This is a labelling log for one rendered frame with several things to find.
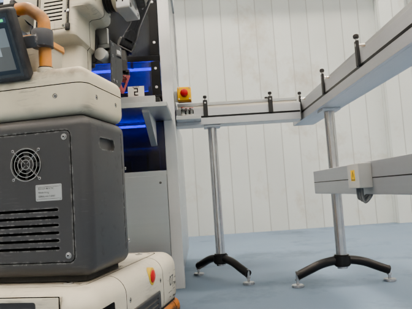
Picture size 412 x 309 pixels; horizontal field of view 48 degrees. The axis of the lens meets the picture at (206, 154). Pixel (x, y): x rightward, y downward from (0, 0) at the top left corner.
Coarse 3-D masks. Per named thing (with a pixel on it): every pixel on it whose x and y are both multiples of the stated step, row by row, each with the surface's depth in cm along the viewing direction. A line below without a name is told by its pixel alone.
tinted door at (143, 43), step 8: (112, 16) 243; (120, 16) 243; (112, 24) 243; (120, 24) 243; (128, 24) 243; (144, 24) 243; (112, 32) 242; (120, 32) 242; (144, 32) 243; (112, 40) 242; (144, 40) 242; (136, 48) 242; (144, 48) 242; (128, 56) 241
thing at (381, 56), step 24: (408, 24) 124; (360, 48) 167; (384, 48) 140; (408, 48) 129; (336, 72) 189; (360, 72) 161; (384, 72) 156; (312, 96) 230; (336, 96) 193; (360, 96) 197; (312, 120) 260
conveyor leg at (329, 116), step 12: (324, 108) 220; (336, 108) 220; (324, 120) 224; (336, 144) 221; (336, 156) 220; (336, 204) 218; (336, 216) 218; (336, 228) 218; (336, 240) 218; (336, 252) 218
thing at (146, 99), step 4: (136, 96) 201; (140, 96) 201; (144, 96) 201; (148, 96) 201; (152, 96) 201; (124, 100) 201; (128, 100) 201; (132, 100) 201; (136, 100) 201; (140, 100) 201; (144, 100) 201; (148, 100) 201; (152, 100) 201
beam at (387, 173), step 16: (384, 160) 151; (400, 160) 139; (320, 176) 233; (336, 176) 206; (384, 176) 152; (400, 176) 140; (320, 192) 235; (336, 192) 207; (352, 192) 185; (368, 192) 167; (384, 192) 153; (400, 192) 141
